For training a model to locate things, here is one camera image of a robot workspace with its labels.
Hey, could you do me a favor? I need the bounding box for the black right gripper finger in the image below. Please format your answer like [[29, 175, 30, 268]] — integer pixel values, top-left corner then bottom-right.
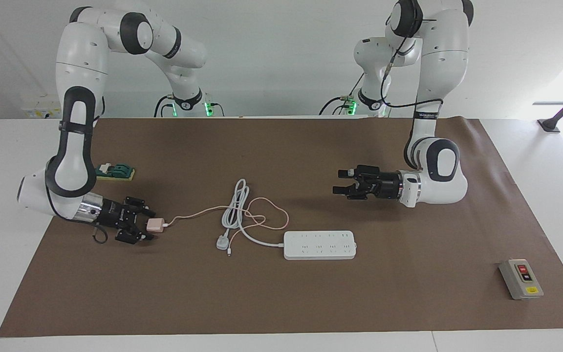
[[115, 229, 155, 245], [124, 197, 156, 218]]

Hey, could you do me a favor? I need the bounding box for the pink charging cable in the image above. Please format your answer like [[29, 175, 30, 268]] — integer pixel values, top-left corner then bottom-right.
[[163, 197, 290, 257]]

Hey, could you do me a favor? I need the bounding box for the white power strip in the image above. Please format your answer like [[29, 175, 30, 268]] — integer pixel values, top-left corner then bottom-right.
[[283, 230, 357, 261]]

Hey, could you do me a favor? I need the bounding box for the brown table mat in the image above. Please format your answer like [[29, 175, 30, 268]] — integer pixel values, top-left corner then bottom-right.
[[0, 116, 563, 338]]

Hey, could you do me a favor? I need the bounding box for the green knife switch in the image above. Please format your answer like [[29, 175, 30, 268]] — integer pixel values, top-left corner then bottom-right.
[[94, 163, 136, 182]]

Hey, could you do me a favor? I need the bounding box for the black left base cable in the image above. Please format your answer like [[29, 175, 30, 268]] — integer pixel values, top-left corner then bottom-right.
[[318, 72, 366, 116]]

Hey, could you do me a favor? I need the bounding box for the black base cable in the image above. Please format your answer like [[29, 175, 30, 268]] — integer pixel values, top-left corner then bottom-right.
[[318, 72, 366, 116], [153, 94, 174, 118]]

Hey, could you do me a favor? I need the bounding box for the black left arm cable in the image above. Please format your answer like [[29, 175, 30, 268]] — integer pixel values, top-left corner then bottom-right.
[[381, 17, 444, 109]]

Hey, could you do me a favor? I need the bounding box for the white power cord with plug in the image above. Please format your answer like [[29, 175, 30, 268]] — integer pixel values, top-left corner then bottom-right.
[[216, 178, 286, 251]]

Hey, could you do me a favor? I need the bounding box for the black right base cable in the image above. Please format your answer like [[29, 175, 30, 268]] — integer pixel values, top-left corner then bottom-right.
[[153, 94, 174, 118]]

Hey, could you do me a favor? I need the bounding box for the white wall socket box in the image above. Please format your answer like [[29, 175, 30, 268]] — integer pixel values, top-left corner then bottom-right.
[[22, 100, 63, 119]]

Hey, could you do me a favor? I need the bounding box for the grey on-off switch box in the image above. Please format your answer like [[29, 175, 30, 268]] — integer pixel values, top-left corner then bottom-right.
[[499, 259, 544, 300]]

